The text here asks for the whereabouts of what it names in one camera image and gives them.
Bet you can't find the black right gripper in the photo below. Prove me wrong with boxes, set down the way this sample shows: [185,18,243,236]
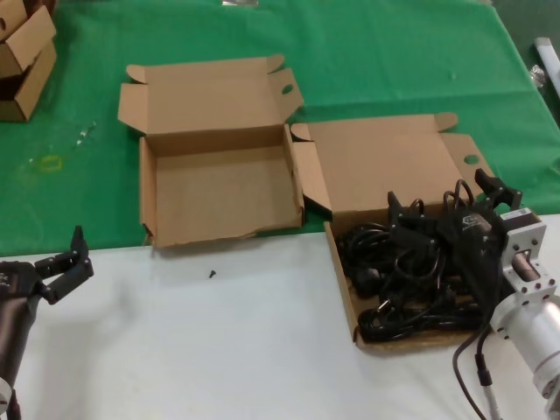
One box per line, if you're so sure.
[387,168,522,311]

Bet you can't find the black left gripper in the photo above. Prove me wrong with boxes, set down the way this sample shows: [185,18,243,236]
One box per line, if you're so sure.
[0,225,95,382]

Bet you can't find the open brown cardboard box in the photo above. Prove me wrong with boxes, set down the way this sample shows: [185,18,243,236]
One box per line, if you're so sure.
[290,112,500,351]

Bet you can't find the open cardboard box torn edge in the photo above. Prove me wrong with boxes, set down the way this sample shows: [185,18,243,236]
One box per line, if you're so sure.
[116,54,306,249]

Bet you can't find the small open cardboard box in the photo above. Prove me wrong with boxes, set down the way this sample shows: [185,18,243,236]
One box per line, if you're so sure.
[0,41,58,123]

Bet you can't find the cardboard box with holed flap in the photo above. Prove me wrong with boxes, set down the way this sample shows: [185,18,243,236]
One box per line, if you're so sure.
[0,0,26,43]

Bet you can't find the white tape scraps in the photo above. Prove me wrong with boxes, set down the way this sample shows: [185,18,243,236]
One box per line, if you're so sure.
[72,122,97,148]

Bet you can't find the green table cloth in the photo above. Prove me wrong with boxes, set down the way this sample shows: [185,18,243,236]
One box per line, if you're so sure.
[0,0,560,259]

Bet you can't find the silver aluminium wrist bracket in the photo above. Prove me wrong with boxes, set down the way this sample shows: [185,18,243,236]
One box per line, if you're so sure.
[498,208,560,304]

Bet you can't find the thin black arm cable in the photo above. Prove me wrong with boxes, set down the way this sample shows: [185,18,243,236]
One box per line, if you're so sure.
[451,321,500,419]

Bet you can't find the cable with silver connector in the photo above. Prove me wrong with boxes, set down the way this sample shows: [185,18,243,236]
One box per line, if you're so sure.
[474,336,500,420]

